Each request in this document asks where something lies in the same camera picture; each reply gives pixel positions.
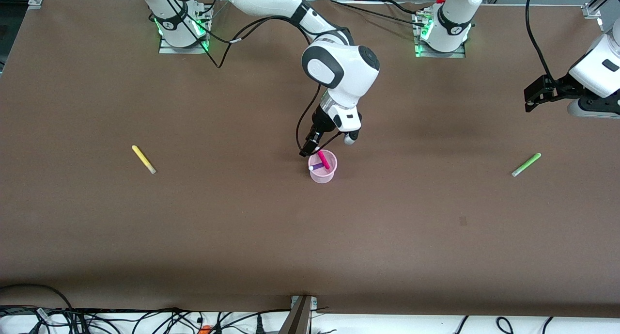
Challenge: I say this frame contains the pink cup holder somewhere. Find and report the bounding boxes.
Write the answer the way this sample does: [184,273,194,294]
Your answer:
[308,148,338,184]

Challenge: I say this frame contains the green pen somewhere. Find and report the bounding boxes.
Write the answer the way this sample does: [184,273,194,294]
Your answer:
[511,152,542,178]

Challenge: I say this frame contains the yellow pen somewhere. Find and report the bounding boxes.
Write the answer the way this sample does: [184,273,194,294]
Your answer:
[131,144,157,175]

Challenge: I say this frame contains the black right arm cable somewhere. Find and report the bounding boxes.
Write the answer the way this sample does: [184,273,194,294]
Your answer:
[157,0,354,156]

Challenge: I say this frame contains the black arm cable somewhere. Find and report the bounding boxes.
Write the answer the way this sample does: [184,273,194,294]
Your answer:
[525,0,558,81]
[157,0,354,156]

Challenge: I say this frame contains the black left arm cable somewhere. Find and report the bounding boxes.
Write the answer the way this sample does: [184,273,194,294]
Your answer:
[525,0,558,81]

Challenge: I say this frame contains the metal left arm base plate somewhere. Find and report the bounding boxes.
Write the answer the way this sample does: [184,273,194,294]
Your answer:
[415,42,466,59]

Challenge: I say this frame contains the black cable across table edge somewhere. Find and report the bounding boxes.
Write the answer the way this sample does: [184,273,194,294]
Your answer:
[329,0,428,28]

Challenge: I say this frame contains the metal table edge bracket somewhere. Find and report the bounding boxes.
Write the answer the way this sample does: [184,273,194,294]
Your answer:
[278,295,318,334]

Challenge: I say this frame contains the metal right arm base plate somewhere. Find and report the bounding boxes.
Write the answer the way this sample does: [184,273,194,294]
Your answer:
[158,32,210,54]

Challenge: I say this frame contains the tangled black floor cables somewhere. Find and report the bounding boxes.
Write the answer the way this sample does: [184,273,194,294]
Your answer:
[0,305,292,334]

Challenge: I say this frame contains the thick black arched cable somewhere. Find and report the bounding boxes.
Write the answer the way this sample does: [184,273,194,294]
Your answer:
[0,283,74,310]

